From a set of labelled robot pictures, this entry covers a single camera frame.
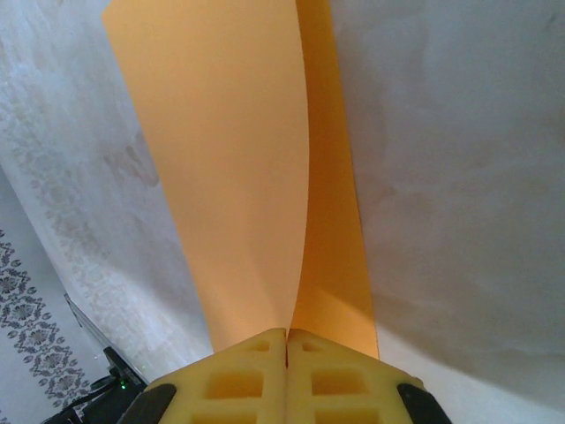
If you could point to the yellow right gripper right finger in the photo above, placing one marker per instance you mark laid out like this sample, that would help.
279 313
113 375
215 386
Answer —
344 388

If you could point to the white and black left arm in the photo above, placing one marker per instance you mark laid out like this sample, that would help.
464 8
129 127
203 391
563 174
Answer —
119 366

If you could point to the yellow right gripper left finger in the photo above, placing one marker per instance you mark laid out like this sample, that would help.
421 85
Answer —
229 388

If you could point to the orange paper sheet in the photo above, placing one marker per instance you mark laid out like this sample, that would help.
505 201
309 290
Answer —
229 176

